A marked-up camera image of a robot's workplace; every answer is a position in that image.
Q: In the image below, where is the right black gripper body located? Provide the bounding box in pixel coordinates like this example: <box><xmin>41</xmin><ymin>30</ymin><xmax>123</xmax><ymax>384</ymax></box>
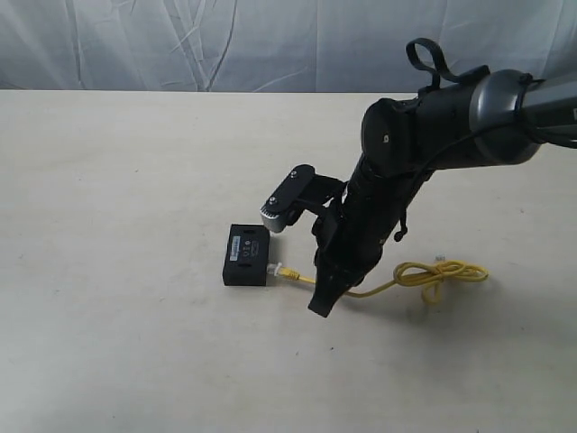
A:
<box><xmin>315</xmin><ymin>157</ymin><xmax>428</xmax><ymax>289</ymax></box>

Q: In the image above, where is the small black electronic box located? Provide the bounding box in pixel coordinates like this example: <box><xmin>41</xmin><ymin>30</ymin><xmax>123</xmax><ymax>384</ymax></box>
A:
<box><xmin>222</xmin><ymin>224</ymin><xmax>270</xmax><ymax>287</ymax></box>

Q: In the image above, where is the yellow ethernet cable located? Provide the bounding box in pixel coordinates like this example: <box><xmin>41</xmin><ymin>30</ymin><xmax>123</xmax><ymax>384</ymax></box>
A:
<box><xmin>266</xmin><ymin>254</ymin><xmax>490</xmax><ymax>306</ymax></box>

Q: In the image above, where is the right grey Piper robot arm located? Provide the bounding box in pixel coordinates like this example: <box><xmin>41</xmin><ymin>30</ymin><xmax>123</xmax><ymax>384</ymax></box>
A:
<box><xmin>308</xmin><ymin>38</ymin><xmax>576</xmax><ymax>317</ymax></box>

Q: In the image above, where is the grey wrinkled backdrop cloth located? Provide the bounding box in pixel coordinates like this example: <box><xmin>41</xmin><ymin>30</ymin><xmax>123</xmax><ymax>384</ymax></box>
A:
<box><xmin>1</xmin><ymin>1</ymin><xmax>576</xmax><ymax>93</ymax></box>

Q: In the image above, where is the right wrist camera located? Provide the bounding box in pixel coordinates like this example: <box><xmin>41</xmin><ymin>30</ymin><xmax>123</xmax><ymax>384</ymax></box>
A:
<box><xmin>260</xmin><ymin>164</ymin><xmax>345</xmax><ymax>234</ymax></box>

